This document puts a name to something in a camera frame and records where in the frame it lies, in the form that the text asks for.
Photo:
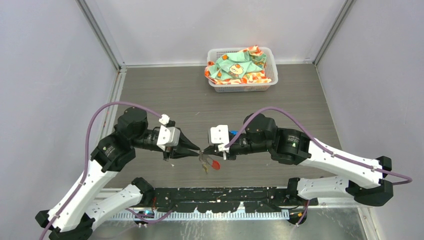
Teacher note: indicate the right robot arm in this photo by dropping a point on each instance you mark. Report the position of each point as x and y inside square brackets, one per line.
[360, 179]

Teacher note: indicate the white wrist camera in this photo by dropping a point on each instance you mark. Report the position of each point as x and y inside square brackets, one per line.
[218, 136]
[169, 135]

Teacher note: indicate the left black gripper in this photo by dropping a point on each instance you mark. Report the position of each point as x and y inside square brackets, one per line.
[179, 151]

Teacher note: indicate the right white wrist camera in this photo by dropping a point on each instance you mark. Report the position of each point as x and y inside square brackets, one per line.
[218, 136]

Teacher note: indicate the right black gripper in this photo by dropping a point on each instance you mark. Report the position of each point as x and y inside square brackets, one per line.
[213, 149]

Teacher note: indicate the colourful patterned cloth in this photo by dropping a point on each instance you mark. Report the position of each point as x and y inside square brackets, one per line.
[236, 68]

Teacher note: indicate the white plastic basket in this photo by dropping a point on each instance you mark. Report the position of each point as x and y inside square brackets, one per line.
[270, 72]

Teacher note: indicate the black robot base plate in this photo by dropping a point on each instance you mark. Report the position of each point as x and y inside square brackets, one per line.
[221, 199]

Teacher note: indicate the key with blue tag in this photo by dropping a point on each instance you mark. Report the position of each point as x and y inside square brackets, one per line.
[233, 132]

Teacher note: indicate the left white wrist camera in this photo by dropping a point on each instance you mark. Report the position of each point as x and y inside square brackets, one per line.
[169, 135]

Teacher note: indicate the key with yellow tag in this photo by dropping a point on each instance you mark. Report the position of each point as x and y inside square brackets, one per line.
[205, 168]

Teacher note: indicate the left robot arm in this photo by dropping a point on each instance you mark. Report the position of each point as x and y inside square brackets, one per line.
[76, 216]

